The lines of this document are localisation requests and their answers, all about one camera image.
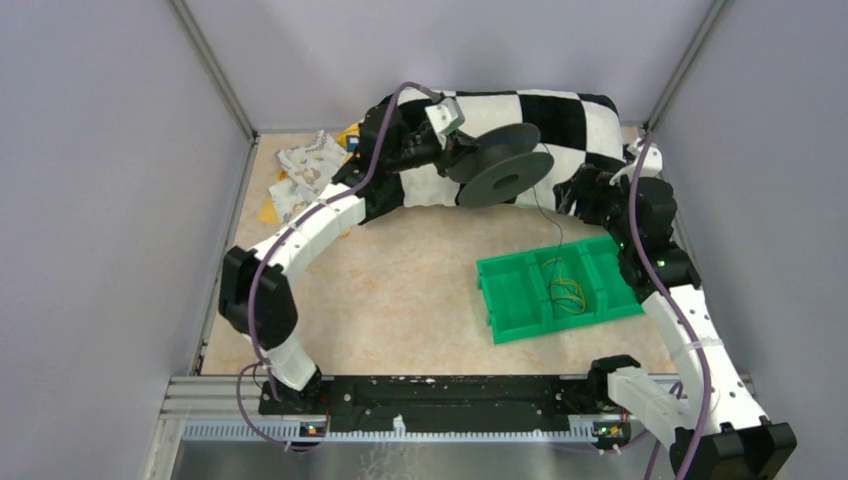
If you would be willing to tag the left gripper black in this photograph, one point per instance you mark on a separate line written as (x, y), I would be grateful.
(457, 146)

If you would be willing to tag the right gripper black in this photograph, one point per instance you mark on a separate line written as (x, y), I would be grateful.
(590, 180)

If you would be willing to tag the dark grey filament spool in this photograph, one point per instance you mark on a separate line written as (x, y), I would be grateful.
(499, 165)

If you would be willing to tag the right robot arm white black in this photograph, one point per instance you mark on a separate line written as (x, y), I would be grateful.
(715, 429)

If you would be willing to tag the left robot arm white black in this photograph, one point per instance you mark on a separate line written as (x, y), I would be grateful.
(255, 293)

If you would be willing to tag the green three-compartment bin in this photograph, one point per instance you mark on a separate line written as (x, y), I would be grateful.
(552, 289)

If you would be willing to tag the yellow cloth with truck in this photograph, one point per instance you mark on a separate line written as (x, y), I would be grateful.
(344, 142)

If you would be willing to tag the white patterned cloth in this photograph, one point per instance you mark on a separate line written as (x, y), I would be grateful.
(298, 179)

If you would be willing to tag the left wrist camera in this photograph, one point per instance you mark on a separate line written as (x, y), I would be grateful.
(445, 117)

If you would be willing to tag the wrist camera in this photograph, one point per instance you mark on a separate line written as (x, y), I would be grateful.
(445, 117)
(648, 162)

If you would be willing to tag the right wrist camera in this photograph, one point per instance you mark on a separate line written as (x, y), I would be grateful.
(648, 162)

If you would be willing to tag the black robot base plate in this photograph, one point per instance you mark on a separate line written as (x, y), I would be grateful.
(444, 404)

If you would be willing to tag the grey slotted cable duct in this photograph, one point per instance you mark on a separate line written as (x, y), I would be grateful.
(581, 431)

